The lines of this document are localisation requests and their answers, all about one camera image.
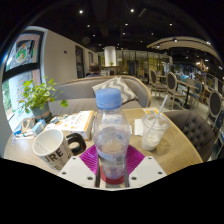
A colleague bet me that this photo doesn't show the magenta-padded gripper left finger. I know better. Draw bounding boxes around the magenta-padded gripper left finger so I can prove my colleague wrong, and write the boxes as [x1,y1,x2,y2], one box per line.
[57,144,101,189]

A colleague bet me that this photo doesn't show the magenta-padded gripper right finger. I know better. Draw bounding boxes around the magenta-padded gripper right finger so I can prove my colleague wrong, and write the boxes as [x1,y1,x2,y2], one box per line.
[123,144,168,190]

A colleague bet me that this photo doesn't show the clear blue-capped water bottle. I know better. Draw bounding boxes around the clear blue-capped water bottle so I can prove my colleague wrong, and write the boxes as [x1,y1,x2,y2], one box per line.
[91,88,132,181]

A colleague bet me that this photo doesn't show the flat round red coaster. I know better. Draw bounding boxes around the flat round red coaster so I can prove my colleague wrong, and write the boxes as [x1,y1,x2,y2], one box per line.
[99,164,126,186]

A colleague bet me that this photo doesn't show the clear plastic cup with straw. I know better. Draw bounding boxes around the clear plastic cup with straw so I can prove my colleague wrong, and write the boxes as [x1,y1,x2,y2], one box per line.
[141,94,170,152]

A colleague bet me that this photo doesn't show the white rectangular box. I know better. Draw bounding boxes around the white rectangular box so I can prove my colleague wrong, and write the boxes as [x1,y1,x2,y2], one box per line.
[44,110,95,141]

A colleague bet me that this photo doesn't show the small light blue box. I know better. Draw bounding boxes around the small light blue box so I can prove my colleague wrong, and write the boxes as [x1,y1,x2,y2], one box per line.
[31,119,47,136]

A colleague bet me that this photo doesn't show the yellow printed card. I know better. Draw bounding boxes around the yellow printed card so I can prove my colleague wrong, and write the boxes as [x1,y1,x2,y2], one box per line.
[142,107,161,116]

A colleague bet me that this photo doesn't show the grey tufted armchair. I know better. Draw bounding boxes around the grey tufted armchair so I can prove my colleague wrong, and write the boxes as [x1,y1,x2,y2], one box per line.
[163,109,216,163]

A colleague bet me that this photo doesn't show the grey curved sofa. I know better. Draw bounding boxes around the grey curved sofa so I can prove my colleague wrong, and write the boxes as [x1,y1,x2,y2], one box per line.
[48,75,153,116]

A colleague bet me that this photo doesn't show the grey white chevron cushion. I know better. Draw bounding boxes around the grey white chevron cushion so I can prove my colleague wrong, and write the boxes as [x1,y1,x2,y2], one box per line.
[91,76,139,105]

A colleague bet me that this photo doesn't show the green potted plant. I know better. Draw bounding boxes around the green potted plant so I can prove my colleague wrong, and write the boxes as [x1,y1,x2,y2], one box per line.
[18,77,69,123]

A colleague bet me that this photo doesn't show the group of dining chairs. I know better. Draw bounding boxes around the group of dining chairs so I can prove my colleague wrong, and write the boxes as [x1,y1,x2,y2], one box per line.
[148,68,224,158]

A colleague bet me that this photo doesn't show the person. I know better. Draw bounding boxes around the person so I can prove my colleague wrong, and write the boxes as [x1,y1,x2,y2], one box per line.
[85,62,103,78]

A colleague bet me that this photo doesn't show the gold framed shelf unit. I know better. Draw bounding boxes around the gold framed shelf unit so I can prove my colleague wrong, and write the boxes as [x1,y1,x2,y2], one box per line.
[116,49,171,78]

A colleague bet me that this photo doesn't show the white round column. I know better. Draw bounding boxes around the white round column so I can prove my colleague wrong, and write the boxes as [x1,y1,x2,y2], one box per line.
[103,45,118,68]

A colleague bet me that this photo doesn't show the window with christmas decals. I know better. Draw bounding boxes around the window with christmas decals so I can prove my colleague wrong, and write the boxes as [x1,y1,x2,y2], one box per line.
[1,30,46,131]

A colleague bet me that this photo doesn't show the group of ceiling lights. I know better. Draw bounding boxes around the group of ceiling lights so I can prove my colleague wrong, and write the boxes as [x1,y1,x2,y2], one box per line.
[78,8,213,46]

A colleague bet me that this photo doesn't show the white mug with black handle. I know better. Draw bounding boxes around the white mug with black handle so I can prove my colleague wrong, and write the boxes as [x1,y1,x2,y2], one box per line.
[32,128,87,172]

